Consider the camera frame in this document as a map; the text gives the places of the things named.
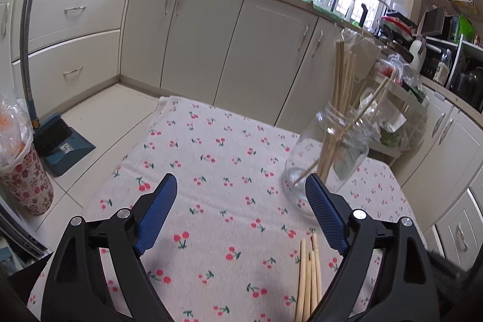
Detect cherry print tablecloth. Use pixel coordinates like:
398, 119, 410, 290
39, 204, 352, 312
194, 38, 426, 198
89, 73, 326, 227
26, 96, 429, 322

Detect floral trash bin with bag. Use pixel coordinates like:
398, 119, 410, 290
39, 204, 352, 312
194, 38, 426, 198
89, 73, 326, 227
0, 96, 54, 216

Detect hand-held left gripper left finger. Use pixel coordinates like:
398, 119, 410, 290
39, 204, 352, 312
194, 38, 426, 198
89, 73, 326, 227
41, 173, 178, 322

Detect clear glass jar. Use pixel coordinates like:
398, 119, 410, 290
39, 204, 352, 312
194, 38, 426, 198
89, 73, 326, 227
283, 102, 374, 211

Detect clear plastic bottle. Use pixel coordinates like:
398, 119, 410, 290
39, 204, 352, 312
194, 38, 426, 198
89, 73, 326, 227
434, 49, 451, 85

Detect cream sink base cabinet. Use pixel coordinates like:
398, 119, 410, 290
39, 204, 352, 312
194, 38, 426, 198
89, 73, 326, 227
121, 0, 344, 126

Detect beige and teal folding rack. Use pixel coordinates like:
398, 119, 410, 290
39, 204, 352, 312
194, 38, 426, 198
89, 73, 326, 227
0, 194, 50, 270

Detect microwave oven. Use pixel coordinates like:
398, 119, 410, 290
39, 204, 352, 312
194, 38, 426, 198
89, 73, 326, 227
421, 5, 476, 41

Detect black cooking pot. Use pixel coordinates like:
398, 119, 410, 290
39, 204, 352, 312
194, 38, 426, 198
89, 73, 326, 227
451, 67, 483, 107

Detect cream drawer cabinet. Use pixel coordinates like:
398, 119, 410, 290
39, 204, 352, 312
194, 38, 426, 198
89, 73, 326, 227
0, 0, 131, 119

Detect wooden chopstick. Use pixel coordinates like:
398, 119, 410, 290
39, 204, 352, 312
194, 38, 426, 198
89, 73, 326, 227
302, 260, 312, 322
311, 234, 324, 302
295, 240, 307, 322
309, 250, 318, 311

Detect stack of pots and pans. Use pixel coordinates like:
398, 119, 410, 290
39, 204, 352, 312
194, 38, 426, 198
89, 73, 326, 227
377, 9, 417, 40

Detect cream side base cabinet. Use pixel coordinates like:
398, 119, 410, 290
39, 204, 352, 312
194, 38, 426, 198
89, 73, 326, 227
392, 81, 483, 270

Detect grey handled broom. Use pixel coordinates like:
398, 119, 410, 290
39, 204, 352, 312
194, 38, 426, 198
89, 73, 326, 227
21, 0, 57, 130

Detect plastic wrapped groceries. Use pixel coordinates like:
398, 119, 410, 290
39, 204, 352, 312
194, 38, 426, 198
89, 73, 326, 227
377, 58, 423, 100

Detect white rolling cart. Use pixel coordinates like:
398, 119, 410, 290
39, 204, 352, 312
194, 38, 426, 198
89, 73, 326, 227
355, 54, 431, 164

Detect hanging white plastic bag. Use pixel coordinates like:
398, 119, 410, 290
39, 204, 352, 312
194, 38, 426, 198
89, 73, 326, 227
340, 28, 383, 81

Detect teal dustpan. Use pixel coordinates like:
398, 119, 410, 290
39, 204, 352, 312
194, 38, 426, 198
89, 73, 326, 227
33, 113, 96, 177

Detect bundle of wooden chopsticks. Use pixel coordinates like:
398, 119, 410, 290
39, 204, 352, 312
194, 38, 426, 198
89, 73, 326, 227
294, 40, 393, 185

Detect white appliance shelf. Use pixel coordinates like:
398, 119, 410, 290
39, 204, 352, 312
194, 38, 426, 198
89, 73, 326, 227
419, 35, 483, 89

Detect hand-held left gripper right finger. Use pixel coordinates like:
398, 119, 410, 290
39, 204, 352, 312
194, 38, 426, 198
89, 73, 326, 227
305, 173, 441, 322

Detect white jug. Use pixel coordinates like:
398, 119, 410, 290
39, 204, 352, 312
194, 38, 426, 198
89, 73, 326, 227
409, 39, 427, 72

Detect green dishcloth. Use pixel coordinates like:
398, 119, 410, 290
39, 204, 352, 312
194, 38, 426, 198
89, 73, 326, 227
313, 1, 346, 21

